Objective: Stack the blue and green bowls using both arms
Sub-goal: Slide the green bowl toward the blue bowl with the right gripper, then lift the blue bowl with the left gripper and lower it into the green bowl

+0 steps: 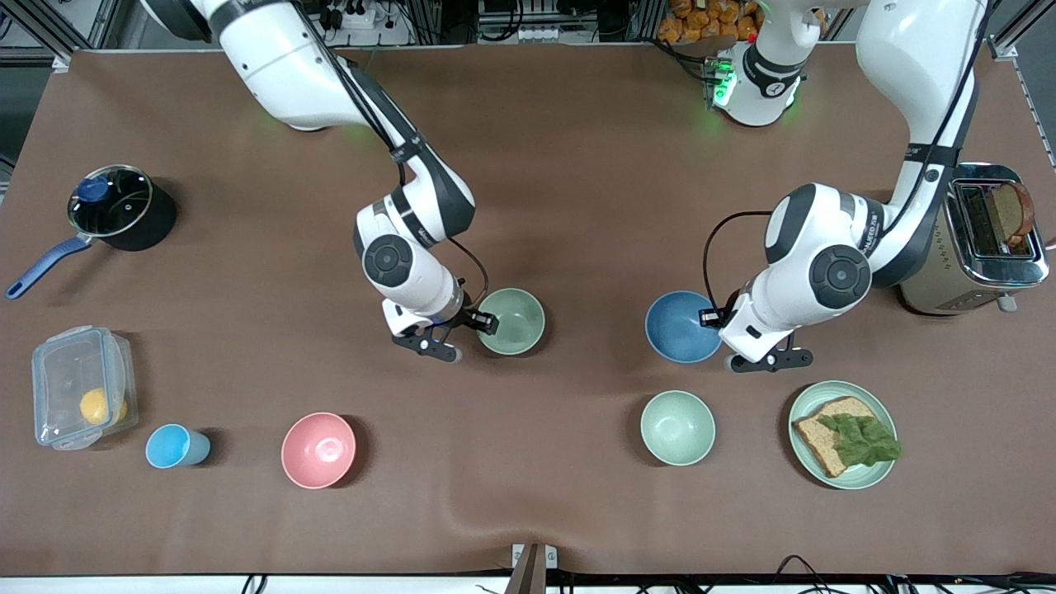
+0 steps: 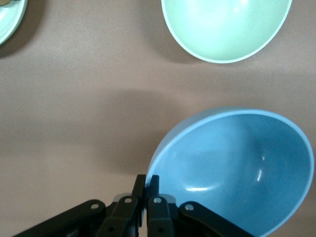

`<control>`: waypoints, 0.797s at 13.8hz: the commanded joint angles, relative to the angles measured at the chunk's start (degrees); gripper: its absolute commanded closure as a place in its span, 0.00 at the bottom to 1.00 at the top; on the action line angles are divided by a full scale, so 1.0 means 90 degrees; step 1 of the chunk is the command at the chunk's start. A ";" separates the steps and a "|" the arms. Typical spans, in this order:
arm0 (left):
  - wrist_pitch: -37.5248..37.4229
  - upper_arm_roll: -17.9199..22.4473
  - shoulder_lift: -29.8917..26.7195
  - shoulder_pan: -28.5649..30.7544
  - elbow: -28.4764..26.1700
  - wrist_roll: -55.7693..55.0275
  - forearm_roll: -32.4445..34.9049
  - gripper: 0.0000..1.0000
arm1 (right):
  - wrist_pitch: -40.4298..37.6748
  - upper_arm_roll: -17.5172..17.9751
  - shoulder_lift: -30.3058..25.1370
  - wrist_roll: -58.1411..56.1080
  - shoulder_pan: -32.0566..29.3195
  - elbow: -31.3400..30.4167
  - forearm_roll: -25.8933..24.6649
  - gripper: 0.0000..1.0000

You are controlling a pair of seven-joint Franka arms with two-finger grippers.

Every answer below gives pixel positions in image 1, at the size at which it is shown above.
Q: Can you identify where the sage green bowl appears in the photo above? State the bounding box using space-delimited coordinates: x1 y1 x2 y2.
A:
477 288 547 356

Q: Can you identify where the blue bowl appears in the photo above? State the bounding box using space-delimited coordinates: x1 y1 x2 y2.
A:
644 290 725 365

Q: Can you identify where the pale mint green bowl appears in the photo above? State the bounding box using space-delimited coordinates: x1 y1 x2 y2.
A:
640 390 717 467

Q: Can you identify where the pink bowl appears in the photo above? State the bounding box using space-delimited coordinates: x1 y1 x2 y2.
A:
281 412 357 490

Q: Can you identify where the brown bread slice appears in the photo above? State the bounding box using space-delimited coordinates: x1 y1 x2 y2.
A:
792 396 879 479

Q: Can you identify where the pale green plate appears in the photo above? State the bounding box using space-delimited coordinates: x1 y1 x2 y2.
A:
788 380 898 491

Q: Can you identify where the green lettuce leaf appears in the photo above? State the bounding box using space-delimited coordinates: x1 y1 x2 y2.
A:
817 412 904 469

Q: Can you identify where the silver toaster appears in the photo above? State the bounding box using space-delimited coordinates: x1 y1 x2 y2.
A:
899 163 1051 317

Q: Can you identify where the bag of orange buns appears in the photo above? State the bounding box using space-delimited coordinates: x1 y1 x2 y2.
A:
658 0 764 46

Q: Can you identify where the brown toast slice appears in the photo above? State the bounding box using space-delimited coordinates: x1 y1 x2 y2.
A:
990 181 1036 248

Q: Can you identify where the white power strip with plugs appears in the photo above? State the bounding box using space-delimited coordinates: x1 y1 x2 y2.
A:
326 0 380 30

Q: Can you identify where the light blue cup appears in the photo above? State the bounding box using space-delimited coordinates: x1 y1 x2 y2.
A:
145 423 212 469

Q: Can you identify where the glass lid with blue knob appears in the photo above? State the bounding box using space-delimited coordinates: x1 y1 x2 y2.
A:
68 166 154 238

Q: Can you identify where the yellow orange fruit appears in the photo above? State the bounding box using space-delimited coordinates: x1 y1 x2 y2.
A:
79 388 129 427

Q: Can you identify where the clear plastic lidded container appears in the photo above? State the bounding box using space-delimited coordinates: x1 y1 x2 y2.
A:
31 327 139 451

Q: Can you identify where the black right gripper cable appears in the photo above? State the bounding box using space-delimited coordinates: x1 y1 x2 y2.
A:
445 238 491 313

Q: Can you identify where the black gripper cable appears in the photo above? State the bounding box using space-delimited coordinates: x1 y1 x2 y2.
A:
445 238 491 313
701 210 776 324

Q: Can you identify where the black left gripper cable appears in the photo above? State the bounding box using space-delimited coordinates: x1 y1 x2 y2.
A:
701 210 776 324

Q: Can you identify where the black looped floor cable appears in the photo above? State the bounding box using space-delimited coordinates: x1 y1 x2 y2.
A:
775 554 834 580

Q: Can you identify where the black pot with blue handle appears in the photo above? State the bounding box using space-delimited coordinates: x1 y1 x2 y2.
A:
6 165 178 300

